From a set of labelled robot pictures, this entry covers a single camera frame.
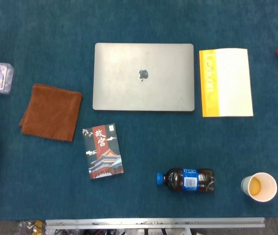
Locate cola bottle blue label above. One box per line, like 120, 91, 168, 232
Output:
156, 167, 216, 194

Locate clear bag with yellow parts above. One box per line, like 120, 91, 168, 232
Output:
16, 220, 47, 235

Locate brown folded cloth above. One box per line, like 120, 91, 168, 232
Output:
19, 83, 83, 142

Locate aluminium profile rail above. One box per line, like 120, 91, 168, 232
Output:
45, 217, 266, 230

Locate Forbidden City illustrated book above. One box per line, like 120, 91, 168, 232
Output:
82, 123, 125, 180

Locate teal table cloth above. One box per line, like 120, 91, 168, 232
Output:
0, 0, 278, 221

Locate cable bundle under rail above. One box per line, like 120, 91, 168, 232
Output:
79, 229, 196, 235

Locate yellow white Lexicon booklet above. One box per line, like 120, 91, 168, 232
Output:
199, 48, 254, 118

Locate paper cup with orange residue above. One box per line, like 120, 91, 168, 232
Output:
241, 172, 278, 203

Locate silver laptop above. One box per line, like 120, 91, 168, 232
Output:
92, 43, 195, 113

